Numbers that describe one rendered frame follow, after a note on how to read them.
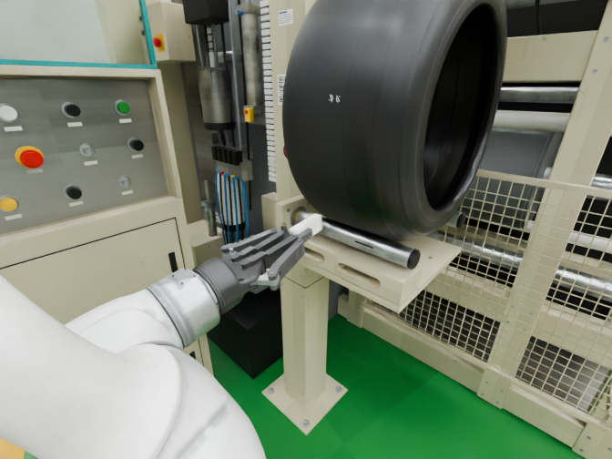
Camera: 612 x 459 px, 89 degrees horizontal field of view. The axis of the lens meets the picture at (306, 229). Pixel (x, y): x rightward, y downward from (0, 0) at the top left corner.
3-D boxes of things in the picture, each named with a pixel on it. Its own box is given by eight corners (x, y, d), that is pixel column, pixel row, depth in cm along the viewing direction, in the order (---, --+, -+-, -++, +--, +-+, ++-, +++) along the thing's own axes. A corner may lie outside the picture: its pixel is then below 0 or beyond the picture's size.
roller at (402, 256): (301, 222, 89) (290, 225, 86) (303, 208, 88) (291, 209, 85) (418, 267, 68) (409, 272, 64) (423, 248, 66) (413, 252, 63)
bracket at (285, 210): (276, 236, 87) (274, 202, 82) (358, 200, 113) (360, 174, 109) (284, 239, 85) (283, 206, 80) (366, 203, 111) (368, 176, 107)
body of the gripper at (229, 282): (214, 285, 38) (271, 249, 43) (180, 260, 43) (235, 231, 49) (228, 328, 42) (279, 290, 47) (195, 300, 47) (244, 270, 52)
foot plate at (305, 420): (261, 392, 137) (261, 390, 137) (303, 358, 155) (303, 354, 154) (306, 435, 121) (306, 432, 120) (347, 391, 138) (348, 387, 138)
